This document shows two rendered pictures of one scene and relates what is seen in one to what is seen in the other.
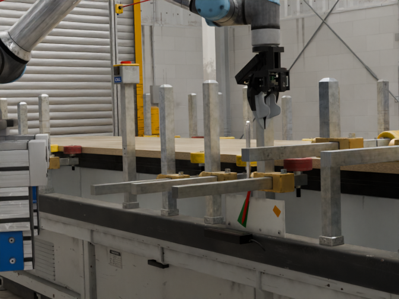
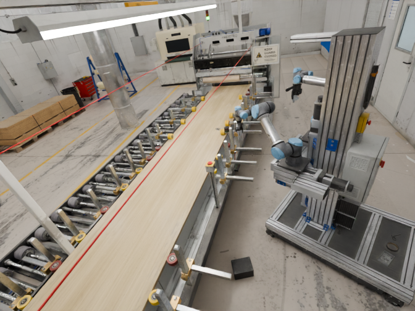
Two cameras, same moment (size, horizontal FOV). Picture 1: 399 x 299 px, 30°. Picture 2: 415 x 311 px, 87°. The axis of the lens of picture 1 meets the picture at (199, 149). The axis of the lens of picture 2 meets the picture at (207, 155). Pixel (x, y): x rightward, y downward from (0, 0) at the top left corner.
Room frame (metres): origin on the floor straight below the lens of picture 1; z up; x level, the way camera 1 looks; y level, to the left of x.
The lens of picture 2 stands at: (3.47, 1.54, 2.30)
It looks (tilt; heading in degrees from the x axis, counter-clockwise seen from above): 33 degrees down; 239
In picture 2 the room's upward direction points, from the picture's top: 11 degrees counter-clockwise
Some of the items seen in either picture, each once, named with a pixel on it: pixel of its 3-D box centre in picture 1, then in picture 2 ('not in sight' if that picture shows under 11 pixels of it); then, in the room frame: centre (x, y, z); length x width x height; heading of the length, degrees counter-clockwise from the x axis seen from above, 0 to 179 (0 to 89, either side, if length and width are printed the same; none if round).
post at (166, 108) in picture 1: (168, 156); (222, 173); (2.48, 0.11, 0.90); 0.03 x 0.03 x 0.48; 35
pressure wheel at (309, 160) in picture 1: (298, 176); not in sight; (2.08, -0.27, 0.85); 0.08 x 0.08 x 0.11
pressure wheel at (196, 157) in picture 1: (202, 167); not in sight; (2.51, -0.01, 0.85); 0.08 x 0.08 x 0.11
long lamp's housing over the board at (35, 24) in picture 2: not in sight; (168, 10); (2.47, -0.30, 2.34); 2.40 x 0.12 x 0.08; 35
